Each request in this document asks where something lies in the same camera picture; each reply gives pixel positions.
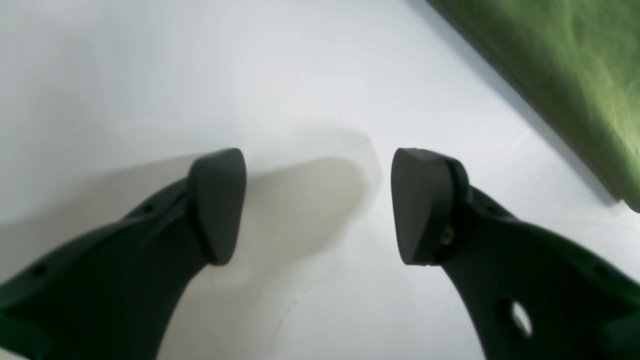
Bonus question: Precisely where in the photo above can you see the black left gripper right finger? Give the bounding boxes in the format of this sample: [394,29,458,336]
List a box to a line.
[391,148,640,360]

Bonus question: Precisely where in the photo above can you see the green T-shirt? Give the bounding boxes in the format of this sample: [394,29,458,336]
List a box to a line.
[430,0,640,212]

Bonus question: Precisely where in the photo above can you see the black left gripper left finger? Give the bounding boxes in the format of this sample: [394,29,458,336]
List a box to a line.
[0,148,247,360]

